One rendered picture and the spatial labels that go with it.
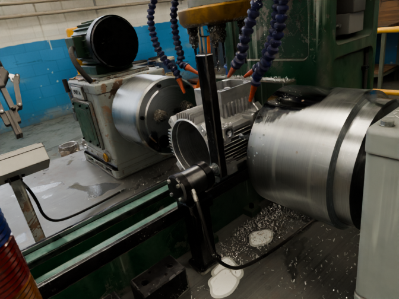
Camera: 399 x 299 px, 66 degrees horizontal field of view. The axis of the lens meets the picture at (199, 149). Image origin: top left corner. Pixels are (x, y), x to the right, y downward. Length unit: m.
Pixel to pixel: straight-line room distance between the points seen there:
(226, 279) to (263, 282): 0.08
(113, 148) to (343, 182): 0.84
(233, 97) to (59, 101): 5.69
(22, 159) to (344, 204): 0.70
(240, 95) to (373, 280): 0.49
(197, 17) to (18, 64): 5.57
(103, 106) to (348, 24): 0.78
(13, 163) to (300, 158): 0.64
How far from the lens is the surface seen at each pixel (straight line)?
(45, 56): 6.28
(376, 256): 0.52
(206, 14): 0.72
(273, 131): 0.56
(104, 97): 1.11
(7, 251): 0.31
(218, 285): 0.70
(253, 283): 0.70
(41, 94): 6.27
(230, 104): 0.77
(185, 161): 0.84
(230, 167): 0.75
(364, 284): 0.57
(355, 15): 1.00
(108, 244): 0.67
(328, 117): 0.53
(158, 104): 0.95
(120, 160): 1.18
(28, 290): 0.33
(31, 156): 0.85
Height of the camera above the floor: 1.31
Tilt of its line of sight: 23 degrees down
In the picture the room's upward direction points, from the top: 9 degrees counter-clockwise
